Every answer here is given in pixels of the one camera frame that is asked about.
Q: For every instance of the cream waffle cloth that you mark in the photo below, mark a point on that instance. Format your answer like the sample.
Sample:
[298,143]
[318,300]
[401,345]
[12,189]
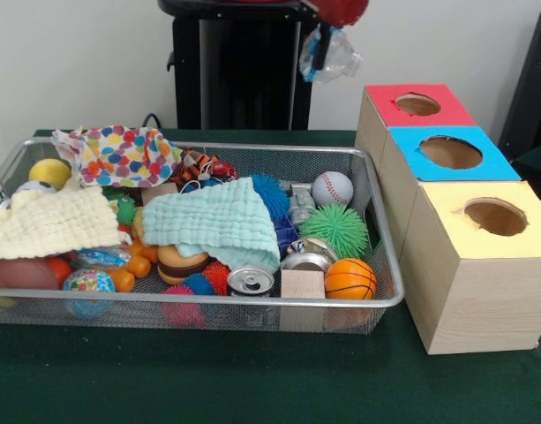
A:
[49,221]

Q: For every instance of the clear crinkled plastic packet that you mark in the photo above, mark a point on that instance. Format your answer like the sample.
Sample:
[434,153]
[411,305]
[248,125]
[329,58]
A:
[340,57]

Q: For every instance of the large green spiky ball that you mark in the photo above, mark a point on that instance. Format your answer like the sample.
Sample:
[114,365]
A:
[334,227]

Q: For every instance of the yellow ball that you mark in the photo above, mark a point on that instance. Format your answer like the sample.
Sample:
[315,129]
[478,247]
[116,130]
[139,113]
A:
[49,170]

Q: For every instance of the silver mesh bin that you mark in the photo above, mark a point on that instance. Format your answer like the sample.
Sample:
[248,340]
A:
[385,265]

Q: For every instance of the blue spiky ball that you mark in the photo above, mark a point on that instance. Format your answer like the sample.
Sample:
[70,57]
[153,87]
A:
[270,194]

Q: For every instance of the polka-dot cloth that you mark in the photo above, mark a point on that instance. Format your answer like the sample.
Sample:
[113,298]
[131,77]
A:
[120,154]

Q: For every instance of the dark green table cloth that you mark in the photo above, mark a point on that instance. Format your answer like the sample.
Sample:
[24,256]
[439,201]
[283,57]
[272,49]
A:
[252,380]
[537,163]

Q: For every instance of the orange toy basketball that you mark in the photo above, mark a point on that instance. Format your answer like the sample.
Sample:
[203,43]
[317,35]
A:
[350,278]

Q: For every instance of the white toy baseball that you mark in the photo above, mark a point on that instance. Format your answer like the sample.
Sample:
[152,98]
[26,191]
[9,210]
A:
[333,189]

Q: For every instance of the wooden block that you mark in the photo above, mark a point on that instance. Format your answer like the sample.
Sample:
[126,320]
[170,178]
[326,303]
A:
[302,283]

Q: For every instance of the mint waffle cloth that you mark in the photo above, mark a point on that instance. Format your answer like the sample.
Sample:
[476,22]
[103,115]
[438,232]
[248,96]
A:
[208,221]

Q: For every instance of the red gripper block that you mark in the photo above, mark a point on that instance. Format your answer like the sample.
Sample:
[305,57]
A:
[340,11]

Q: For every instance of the silver can with pull tab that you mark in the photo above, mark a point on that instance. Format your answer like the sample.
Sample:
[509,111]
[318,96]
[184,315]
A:
[250,280]

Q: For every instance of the wooden box with three holes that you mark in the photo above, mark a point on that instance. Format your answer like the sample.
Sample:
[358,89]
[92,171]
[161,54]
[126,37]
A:
[482,300]

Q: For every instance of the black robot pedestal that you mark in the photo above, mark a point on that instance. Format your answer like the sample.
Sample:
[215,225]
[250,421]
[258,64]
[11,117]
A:
[235,66]

